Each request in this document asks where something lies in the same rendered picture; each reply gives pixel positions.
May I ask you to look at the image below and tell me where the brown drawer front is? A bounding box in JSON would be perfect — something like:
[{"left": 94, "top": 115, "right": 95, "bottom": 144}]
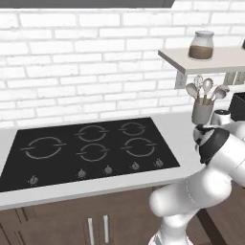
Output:
[{"left": 186, "top": 181, "right": 245, "bottom": 245}]

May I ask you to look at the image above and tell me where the black hob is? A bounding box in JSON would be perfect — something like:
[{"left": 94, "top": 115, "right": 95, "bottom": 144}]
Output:
[{"left": 0, "top": 117, "right": 182, "bottom": 193}]

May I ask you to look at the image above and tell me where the grey utensil pot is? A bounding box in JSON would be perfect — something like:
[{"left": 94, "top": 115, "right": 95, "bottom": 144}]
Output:
[{"left": 190, "top": 100, "right": 214, "bottom": 125}]

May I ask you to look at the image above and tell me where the metal whisk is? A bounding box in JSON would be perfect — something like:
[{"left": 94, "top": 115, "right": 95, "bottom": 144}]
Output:
[{"left": 192, "top": 74, "right": 205, "bottom": 98}]

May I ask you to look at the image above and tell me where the brown cupboard door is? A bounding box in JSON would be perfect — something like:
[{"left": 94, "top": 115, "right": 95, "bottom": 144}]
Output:
[
  {"left": 13, "top": 196, "right": 100, "bottom": 245},
  {"left": 97, "top": 186, "right": 166, "bottom": 245}
]

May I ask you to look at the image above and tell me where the glass jar with brown filling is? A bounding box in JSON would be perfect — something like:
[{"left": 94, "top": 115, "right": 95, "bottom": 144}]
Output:
[{"left": 188, "top": 30, "right": 215, "bottom": 61}]

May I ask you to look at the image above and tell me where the black countertop appliance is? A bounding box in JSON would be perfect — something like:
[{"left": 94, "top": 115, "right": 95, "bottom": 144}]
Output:
[{"left": 227, "top": 92, "right": 245, "bottom": 123}]

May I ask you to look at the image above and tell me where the dark grey range hood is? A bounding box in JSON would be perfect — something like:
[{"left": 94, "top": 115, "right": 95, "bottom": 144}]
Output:
[{"left": 0, "top": 0, "right": 176, "bottom": 10}]

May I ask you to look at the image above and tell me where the narrow brown cupboard front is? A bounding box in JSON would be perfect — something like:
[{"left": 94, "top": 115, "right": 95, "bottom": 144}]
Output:
[{"left": 0, "top": 208, "right": 24, "bottom": 245}]

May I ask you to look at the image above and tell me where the white door handle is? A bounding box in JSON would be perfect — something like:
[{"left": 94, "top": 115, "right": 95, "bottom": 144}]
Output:
[
  {"left": 101, "top": 214, "right": 110, "bottom": 244},
  {"left": 87, "top": 217, "right": 96, "bottom": 245}
]

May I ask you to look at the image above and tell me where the pale wall shelf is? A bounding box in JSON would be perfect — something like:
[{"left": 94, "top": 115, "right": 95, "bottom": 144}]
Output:
[{"left": 157, "top": 45, "right": 245, "bottom": 77}]

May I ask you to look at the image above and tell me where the wide grey wall socket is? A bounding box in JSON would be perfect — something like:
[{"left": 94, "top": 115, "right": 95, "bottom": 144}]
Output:
[{"left": 222, "top": 71, "right": 245, "bottom": 86}]

